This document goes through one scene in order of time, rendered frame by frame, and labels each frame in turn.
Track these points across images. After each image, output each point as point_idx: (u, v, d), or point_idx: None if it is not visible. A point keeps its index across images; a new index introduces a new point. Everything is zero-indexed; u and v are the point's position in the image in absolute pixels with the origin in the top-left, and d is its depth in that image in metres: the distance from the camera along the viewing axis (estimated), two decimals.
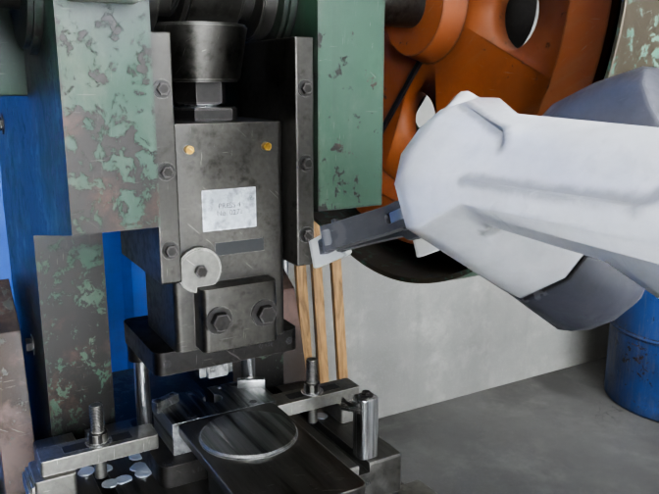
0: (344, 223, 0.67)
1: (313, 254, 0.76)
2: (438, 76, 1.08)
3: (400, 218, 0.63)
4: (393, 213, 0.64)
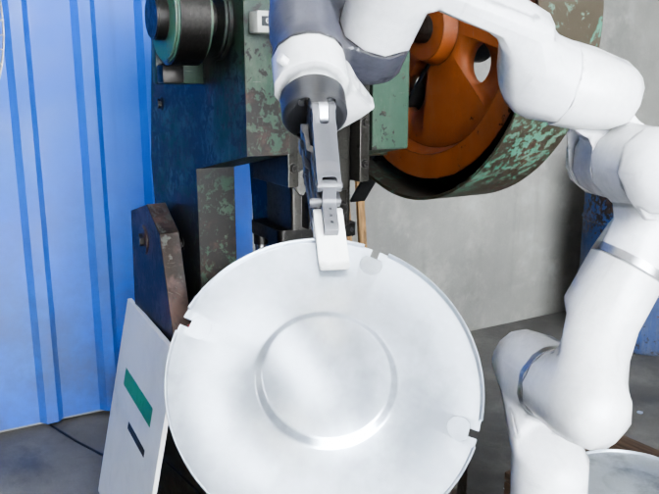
0: None
1: None
2: None
3: None
4: None
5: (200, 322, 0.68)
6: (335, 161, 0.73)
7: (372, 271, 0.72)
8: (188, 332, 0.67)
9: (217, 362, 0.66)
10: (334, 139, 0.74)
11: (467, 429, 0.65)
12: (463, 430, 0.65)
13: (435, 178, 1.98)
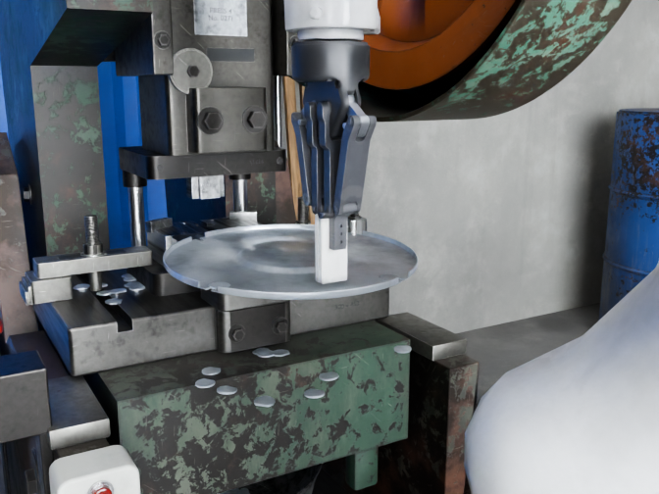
0: None
1: (327, 273, 0.75)
2: None
3: (298, 120, 0.76)
4: (305, 125, 0.76)
5: (351, 236, 0.94)
6: (360, 184, 0.69)
7: (382, 276, 0.77)
8: None
9: None
10: (365, 160, 0.68)
11: (215, 287, 0.73)
12: (216, 285, 0.73)
13: (421, 101, 1.33)
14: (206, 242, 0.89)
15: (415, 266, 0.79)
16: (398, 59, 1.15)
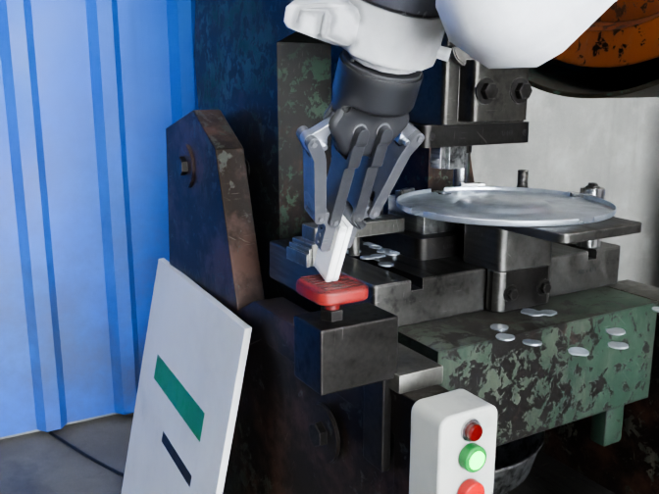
0: (305, 189, 0.68)
1: (321, 270, 0.75)
2: None
3: (304, 142, 0.64)
4: (303, 145, 0.65)
5: (571, 198, 1.05)
6: (380, 182, 0.73)
7: (569, 220, 0.88)
8: (567, 197, 1.06)
9: (540, 197, 1.06)
10: (389, 161, 0.72)
11: (423, 214, 0.92)
12: None
13: (604, 81, 1.38)
14: None
15: (604, 215, 0.89)
16: None
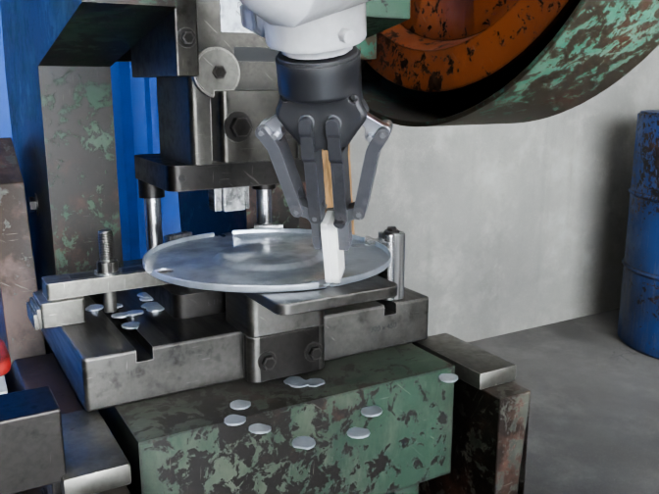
0: None
1: (328, 271, 0.75)
2: None
3: (258, 131, 0.68)
4: (265, 135, 0.69)
5: (230, 237, 0.97)
6: (373, 184, 0.70)
7: (356, 246, 0.91)
8: (220, 237, 0.97)
9: (218, 243, 0.93)
10: (378, 162, 0.69)
11: (326, 283, 0.74)
12: (323, 282, 0.75)
13: (454, 104, 1.25)
14: None
15: (353, 234, 0.95)
16: None
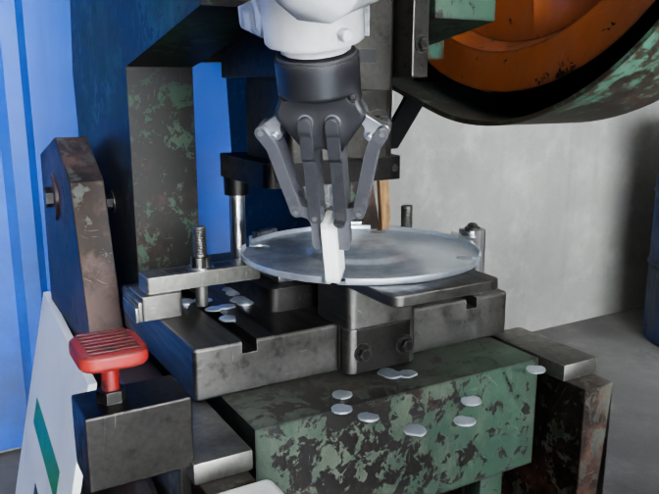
0: None
1: (328, 271, 0.75)
2: None
3: (257, 132, 0.68)
4: (264, 135, 0.69)
5: None
6: (372, 184, 0.70)
7: (379, 232, 1.00)
8: None
9: (277, 252, 0.88)
10: (377, 161, 0.69)
11: (472, 258, 0.85)
12: (469, 258, 0.85)
13: (514, 104, 1.27)
14: None
15: (353, 224, 1.02)
16: None
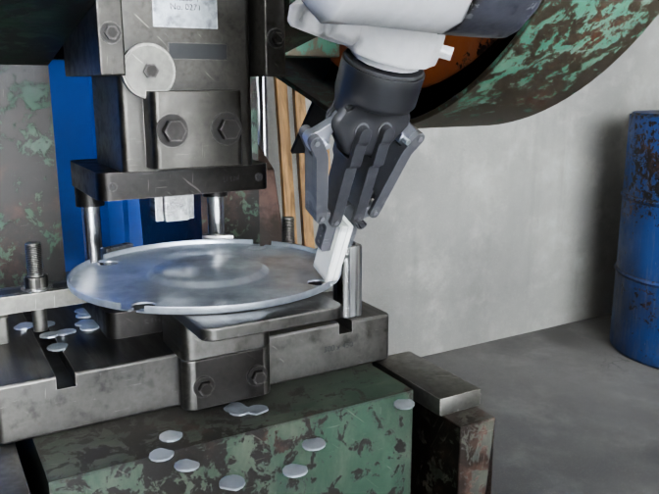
0: (307, 188, 0.69)
1: (320, 270, 0.75)
2: None
3: (306, 141, 0.64)
4: (305, 143, 0.65)
5: None
6: (380, 182, 0.73)
7: None
8: None
9: (182, 299, 0.69)
10: (389, 161, 0.72)
11: (258, 246, 0.91)
12: (258, 246, 0.91)
13: (425, 105, 1.18)
14: None
15: (78, 264, 0.80)
16: None
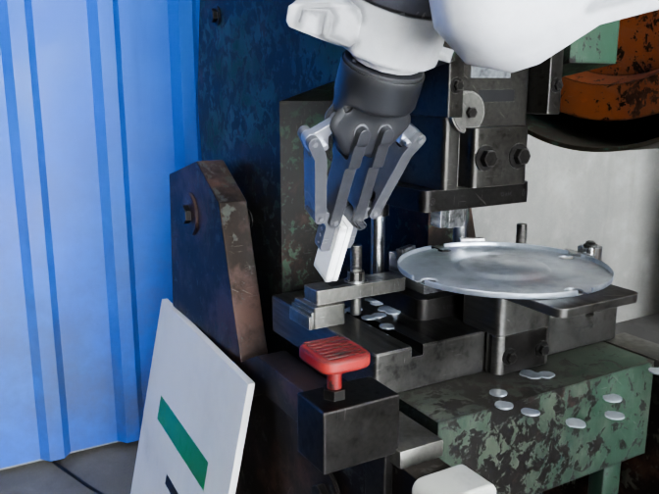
0: (306, 189, 0.69)
1: (320, 270, 0.75)
2: None
3: (304, 142, 0.64)
4: (304, 144, 0.65)
5: None
6: (380, 183, 0.73)
7: None
8: None
9: (569, 281, 0.94)
10: (391, 162, 0.72)
11: None
12: None
13: (602, 128, 1.40)
14: None
15: (438, 283, 0.90)
16: None
